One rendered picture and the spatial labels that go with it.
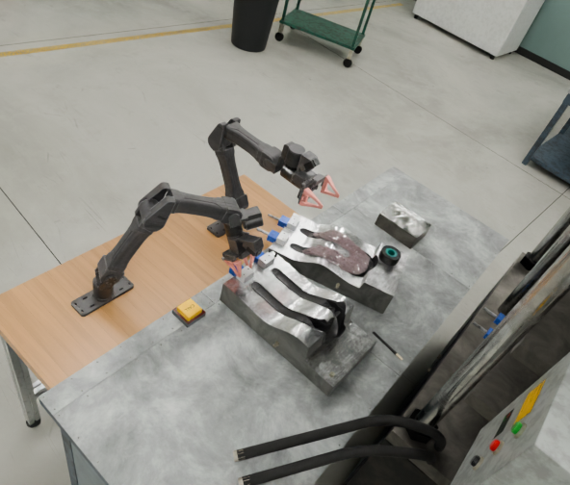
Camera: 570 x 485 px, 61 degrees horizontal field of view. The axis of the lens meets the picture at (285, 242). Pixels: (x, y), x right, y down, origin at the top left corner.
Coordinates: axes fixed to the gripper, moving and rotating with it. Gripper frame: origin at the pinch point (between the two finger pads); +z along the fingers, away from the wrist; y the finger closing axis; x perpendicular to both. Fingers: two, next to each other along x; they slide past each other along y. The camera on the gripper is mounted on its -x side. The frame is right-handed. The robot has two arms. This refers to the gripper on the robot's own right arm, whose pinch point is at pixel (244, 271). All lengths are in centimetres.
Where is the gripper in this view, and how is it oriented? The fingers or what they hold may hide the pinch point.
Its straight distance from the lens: 169.1
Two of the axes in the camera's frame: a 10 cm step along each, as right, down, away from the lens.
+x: -7.5, -1.5, 6.4
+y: 6.3, -4.3, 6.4
